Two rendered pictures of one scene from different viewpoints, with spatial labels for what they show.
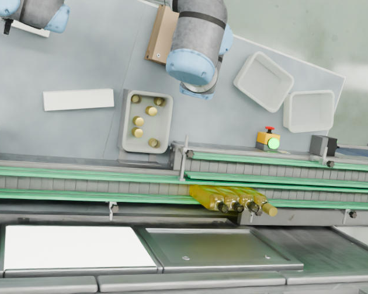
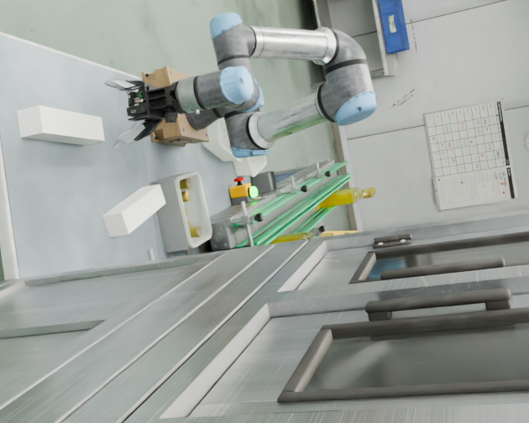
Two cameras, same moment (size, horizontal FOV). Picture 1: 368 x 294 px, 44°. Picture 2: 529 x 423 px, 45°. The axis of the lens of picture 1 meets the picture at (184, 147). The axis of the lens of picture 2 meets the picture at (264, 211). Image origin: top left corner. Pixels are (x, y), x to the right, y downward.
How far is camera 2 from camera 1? 1.53 m
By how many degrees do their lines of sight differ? 49
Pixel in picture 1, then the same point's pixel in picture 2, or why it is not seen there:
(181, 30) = (353, 77)
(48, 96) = (126, 215)
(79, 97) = (144, 205)
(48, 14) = (257, 92)
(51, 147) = not seen: hidden behind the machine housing
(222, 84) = (198, 148)
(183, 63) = (369, 103)
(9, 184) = not seen: hidden behind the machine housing
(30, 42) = (75, 157)
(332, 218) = not seen: hidden behind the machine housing
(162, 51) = (183, 124)
